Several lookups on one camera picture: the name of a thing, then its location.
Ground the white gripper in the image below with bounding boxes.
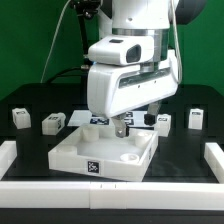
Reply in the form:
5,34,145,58
87,50,178,138

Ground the white square tabletop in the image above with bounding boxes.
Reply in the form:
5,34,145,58
48,124,158,182

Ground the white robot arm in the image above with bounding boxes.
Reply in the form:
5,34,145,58
87,0,207,138

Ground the white sheet with tags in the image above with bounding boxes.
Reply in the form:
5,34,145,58
68,110,146,127

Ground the white U-shaped obstacle fence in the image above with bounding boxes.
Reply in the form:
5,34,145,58
0,141,224,211

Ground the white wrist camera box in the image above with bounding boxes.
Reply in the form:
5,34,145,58
88,35,154,66

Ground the black cable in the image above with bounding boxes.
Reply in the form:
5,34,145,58
46,65,89,84

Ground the white cable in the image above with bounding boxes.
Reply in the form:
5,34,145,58
40,0,73,84

